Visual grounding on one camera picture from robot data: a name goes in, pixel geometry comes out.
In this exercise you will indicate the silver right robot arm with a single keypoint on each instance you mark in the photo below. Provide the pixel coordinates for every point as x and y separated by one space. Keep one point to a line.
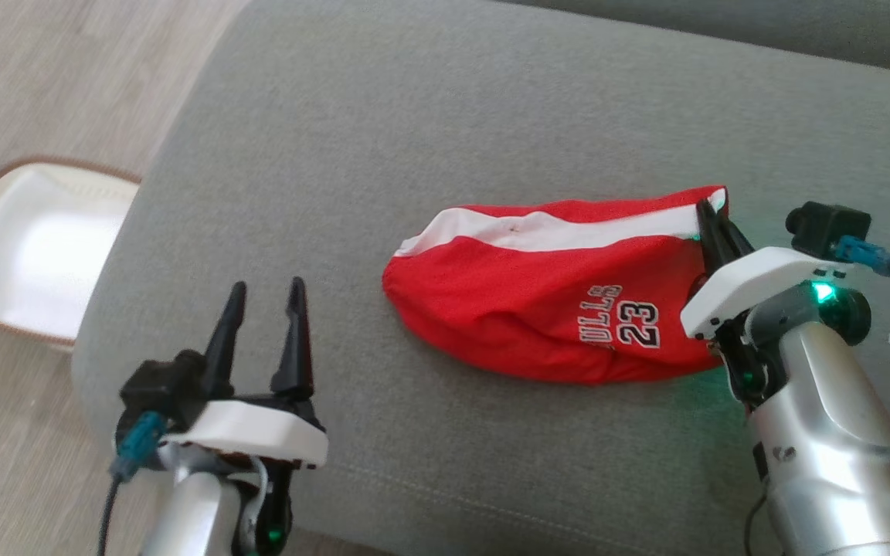
823 448

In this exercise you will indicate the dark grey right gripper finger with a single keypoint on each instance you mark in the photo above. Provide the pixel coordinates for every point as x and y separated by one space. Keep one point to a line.
732 243
711 239

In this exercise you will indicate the grey fabric sofa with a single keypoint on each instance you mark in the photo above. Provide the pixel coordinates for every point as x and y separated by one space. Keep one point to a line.
414 116

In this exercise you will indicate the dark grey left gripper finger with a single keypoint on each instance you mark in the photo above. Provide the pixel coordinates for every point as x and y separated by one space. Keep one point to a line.
225 347
294 347

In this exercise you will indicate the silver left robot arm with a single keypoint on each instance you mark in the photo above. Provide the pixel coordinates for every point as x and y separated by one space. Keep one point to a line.
186 510

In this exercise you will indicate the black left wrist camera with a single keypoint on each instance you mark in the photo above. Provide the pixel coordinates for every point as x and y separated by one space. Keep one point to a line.
163 386

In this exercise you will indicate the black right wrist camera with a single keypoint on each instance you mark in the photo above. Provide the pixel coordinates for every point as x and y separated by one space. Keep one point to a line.
827 228

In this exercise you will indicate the white laundry basket brown rim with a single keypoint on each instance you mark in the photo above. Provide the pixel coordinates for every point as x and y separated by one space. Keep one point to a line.
35 255

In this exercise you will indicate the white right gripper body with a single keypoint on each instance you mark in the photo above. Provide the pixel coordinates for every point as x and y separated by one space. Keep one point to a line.
754 282

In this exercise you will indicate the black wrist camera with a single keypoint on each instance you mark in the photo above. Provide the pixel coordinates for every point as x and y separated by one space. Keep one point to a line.
163 386
827 228

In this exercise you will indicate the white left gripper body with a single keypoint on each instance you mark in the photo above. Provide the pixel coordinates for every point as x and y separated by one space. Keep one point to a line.
252 432

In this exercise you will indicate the red basketball shorts number 23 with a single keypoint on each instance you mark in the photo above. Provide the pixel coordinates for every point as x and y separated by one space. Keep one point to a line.
530 309

